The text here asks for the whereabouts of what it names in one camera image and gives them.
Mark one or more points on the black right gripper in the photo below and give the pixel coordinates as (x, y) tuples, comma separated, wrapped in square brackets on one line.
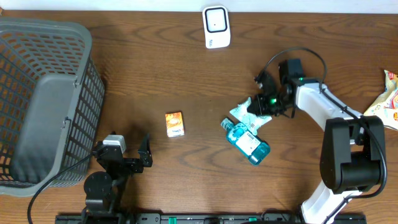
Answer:
[(260, 109)]

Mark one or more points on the white barcode scanner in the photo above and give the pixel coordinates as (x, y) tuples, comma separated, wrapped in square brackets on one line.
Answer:
[(216, 27)]

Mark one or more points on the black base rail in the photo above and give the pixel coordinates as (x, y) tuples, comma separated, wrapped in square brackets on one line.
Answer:
[(156, 218)]

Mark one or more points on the yellow snack bag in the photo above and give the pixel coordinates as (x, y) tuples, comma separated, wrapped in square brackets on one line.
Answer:
[(385, 105)]

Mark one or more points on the blue mouthwash bottle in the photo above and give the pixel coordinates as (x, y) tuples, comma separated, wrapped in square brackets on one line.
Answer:
[(252, 147)]

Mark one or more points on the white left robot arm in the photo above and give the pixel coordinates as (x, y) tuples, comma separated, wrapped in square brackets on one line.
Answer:
[(104, 189)]

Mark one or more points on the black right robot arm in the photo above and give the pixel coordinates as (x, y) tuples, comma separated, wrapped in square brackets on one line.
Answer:
[(353, 159)]

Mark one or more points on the teal wet wipes pack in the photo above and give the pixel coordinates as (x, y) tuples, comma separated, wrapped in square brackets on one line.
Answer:
[(251, 121)]

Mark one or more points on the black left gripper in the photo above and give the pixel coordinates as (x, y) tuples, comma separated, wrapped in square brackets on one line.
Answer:
[(145, 155)]

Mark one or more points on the orange small carton box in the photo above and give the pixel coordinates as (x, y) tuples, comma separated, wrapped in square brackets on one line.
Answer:
[(174, 124)]

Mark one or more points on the grey plastic basket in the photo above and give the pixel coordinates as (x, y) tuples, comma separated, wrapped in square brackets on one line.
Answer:
[(51, 101)]

